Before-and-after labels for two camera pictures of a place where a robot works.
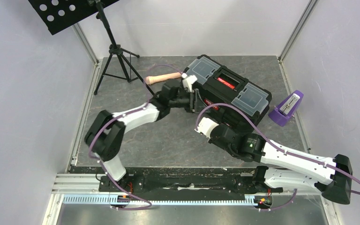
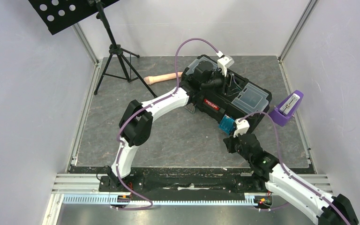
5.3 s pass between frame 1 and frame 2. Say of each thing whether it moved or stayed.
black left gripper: moved
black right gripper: moved
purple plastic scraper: stayed
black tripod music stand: stayed
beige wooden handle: stayed
